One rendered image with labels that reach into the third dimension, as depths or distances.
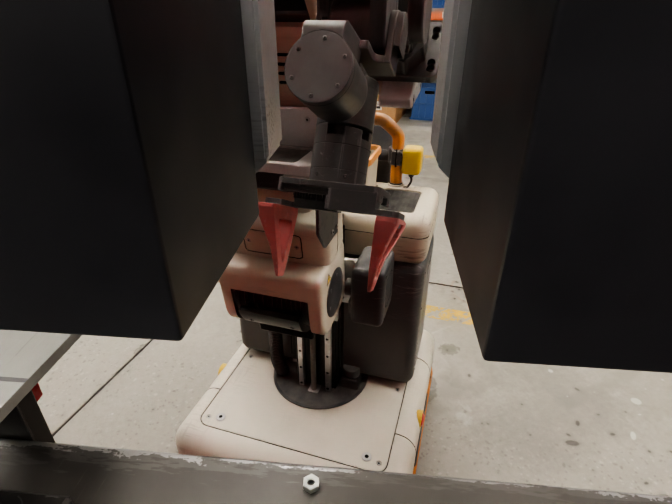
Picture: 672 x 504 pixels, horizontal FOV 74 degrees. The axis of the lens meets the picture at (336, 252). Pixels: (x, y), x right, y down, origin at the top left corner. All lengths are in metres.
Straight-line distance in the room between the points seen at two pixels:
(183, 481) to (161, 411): 1.31
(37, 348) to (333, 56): 0.33
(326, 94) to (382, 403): 1.04
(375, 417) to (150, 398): 0.89
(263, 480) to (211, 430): 0.84
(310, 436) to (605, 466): 0.94
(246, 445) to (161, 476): 0.78
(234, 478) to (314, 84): 0.34
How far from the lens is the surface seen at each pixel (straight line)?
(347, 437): 1.22
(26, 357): 0.42
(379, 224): 0.40
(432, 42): 0.72
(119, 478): 0.47
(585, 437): 1.78
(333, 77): 0.37
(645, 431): 1.90
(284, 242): 0.47
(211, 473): 0.45
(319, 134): 0.44
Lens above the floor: 1.23
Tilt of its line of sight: 29 degrees down
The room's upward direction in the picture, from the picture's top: straight up
